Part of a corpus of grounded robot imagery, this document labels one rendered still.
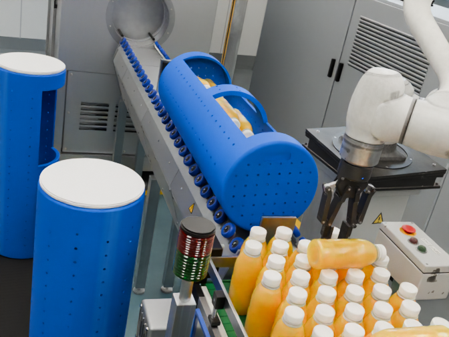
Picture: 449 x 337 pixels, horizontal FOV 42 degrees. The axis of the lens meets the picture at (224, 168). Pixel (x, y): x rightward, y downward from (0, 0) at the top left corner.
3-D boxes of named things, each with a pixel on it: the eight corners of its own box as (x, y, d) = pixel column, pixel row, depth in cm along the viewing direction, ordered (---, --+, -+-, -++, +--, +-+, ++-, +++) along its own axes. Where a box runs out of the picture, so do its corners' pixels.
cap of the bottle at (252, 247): (240, 249, 133) (242, 242, 132) (251, 244, 136) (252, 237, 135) (253, 257, 131) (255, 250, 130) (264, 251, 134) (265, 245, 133)
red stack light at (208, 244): (206, 238, 107) (210, 219, 105) (216, 258, 101) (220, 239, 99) (172, 238, 104) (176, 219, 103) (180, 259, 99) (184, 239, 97)
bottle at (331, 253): (323, 267, 123) (387, 265, 130) (319, 236, 125) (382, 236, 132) (307, 271, 129) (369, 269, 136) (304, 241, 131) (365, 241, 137)
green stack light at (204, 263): (202, 261, 109) (206, 238, 107) (211, 281, 103) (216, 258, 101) (168, 261, 106) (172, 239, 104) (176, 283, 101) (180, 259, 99)
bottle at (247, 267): (219, 305, 140) (232, 247, 133) (237, 295, 144) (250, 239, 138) (240, 320, 136) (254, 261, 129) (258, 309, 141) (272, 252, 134)
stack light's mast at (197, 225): (196, 287, 111) (210, 214, 104) (205, 308, 106) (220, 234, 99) (164, 288, 109) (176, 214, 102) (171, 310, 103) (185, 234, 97)
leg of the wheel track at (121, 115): (116, 192, 370) (127, 99, 344) (117, 196, 365) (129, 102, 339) (107, 192, 368) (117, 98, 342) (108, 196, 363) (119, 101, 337)
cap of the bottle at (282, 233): (287, 242, 140) (288, 236, 139) (272, 236, 141) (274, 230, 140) (292, 236, 143) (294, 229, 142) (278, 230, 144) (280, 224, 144)
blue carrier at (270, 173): (223, 118, 243) (230, 51, 231) (310, 229, 169) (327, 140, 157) (156, 119, 235) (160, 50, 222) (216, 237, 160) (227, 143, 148)
